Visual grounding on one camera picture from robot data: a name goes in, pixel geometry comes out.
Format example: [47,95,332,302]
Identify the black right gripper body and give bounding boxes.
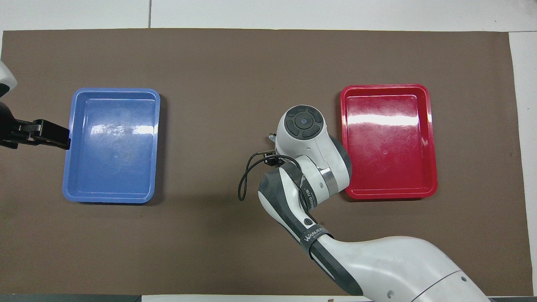
[263,150,288,167]

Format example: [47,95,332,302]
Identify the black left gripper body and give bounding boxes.
[0,103,40,150]

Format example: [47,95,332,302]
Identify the blue plastic tray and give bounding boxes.
[62,88,161,204]

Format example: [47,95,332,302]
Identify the red plastic tray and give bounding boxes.
[339,84,438,200]

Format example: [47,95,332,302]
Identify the brown table mat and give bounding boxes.
[0,29,533,296]

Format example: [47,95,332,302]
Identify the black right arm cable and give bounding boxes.
[237,150,303,202]

